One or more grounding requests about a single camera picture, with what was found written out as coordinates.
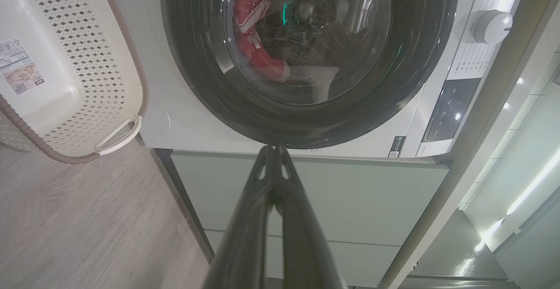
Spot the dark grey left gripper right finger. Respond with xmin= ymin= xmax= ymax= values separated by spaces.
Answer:
xmin=275 ymin=146 xmax=348 ymax=289

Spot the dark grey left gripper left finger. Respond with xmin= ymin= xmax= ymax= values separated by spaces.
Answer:
xmin=203 ymin=146 xmax=276 ymax=289

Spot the washing machine door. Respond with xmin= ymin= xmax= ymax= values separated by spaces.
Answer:
xmin=160 ymin=0 xmax=459 ymax=150

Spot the red white striped garment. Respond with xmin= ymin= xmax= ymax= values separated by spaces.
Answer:
xmin=240 ymin=30 xmax=291 ymax=82

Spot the white front-load washing machine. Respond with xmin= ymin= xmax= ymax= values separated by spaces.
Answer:
xmin=103 ymin=0 xmax=531 ymax=159

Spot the dark appliance control panel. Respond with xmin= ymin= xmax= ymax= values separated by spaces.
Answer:
xmin=422 ymin=77 xmax=482 ymax=143

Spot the cream perforated laundry basket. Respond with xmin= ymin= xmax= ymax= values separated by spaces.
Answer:
xmin=0 ymin=0 xmax=149 ymax=164

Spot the white printed paper label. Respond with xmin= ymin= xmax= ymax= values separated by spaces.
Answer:
xmin=0 ymin=38 xmax=47 ymax=97

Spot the white plastic control knob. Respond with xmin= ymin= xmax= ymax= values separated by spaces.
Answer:
xmin=470 ymin=10 xmax=514 ymax=45

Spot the pale green cabinet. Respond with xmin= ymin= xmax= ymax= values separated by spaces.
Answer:
xmin=170 ymin=151 xmax=450 ymax=288

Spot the black QR code sticker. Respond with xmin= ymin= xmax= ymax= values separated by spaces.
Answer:
xmin=388 ymin=136 xmax=407 ymax=159

